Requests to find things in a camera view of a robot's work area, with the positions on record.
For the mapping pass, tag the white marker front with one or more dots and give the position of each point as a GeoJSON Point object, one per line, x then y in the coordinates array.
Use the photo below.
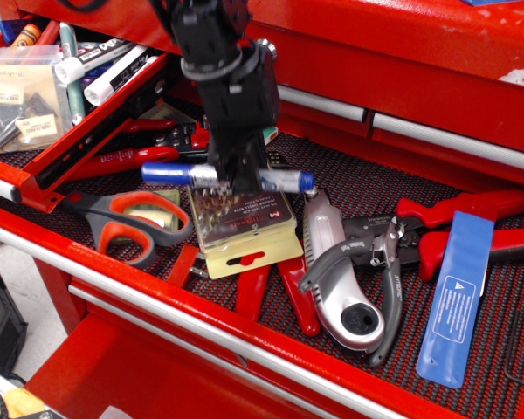
{"type": "Point", "coordinates": [125, 69]}

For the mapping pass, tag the red wire stripper tool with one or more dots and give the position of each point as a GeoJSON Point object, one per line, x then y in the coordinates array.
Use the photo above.
{"type": "Point", "coordinates": [151, 140]}

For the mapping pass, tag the green booklet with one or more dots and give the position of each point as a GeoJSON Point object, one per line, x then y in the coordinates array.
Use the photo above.
{"type": "Point", "coordinates": [269, 134]}

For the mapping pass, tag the black crate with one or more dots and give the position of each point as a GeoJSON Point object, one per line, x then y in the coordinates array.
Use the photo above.
{"type": "Point", "coordinates": [0, 314]}

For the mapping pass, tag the orange and grey scissors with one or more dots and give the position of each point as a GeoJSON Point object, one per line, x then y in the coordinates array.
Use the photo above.
{"type": "Point", "coordinates": [109, 219]}

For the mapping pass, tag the grey handled cutters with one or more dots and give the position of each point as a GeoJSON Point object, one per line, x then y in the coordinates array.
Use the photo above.
{"type": "Point", "coordinates": [383, 253]}

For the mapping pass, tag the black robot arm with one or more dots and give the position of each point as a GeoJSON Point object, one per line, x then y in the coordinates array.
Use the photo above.
{"type": "Point", "coordinates": [186, 21]}

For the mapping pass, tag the red handled crimping pliers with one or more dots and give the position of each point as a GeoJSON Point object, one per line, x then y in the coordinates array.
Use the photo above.
{"type": "Point", "coordinates": [428, 230]}

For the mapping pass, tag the red tool chest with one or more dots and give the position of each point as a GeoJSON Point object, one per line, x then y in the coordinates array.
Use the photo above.
{"type": "Point", "coordinates": [398, 99]}

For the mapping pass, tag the blue plastic strip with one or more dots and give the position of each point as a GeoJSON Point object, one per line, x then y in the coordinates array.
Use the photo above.
{"type": "Point", "coordinates": [448, 335]}

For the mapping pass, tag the yellow sponge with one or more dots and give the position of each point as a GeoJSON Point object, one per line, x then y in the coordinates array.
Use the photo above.
{"type": "Point", "coordinates": [20, 402]}

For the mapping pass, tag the silver drawer lock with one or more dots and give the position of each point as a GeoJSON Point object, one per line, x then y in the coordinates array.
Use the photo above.
{"type": "Point", "coordinates": [270, 47]}

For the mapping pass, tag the white marker rear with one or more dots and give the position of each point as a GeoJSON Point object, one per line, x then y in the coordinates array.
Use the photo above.
{"type": "Point", "coordinates": [74, 68]}

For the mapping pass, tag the white marker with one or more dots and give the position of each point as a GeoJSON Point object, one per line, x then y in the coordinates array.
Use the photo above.
{"type": "Point", "coordinates": [125, 69]}
{"type": "Point", "coordinates": [74, 68]}

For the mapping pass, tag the open red small drawer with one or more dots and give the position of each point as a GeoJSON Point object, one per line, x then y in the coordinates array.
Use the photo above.
{"type": "Point", "coordinates": [32, 177]}

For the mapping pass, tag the orange marker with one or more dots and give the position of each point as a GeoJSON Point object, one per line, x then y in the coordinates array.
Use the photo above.
{"type": "Point", "coordinates": [28, 36]}

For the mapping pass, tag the teal marker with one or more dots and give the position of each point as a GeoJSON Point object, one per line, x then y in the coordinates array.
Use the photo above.
{"type": "Point", "coordinates": [74, 89]}

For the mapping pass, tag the clear bag of parts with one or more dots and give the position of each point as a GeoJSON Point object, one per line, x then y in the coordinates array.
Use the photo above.
{"type": "Point", "coordinates": [34, 107]}

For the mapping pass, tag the blue and white marker pen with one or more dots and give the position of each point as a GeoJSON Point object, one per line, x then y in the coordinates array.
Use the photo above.
{"type": "Point", "coordinates": [170, 173]}

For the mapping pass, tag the drill bit set case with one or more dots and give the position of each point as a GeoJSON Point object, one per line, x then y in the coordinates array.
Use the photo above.
{"type": "Point", "coordinates": [237, 233]}

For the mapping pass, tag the silver utility knife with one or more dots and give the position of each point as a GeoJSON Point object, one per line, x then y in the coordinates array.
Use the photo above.
{"type": "Point", "coordinates": [340, 304]}

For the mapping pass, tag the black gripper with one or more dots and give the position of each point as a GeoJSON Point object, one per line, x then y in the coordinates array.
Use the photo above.
{"type": "Point", "coordinates": [240, 98]}

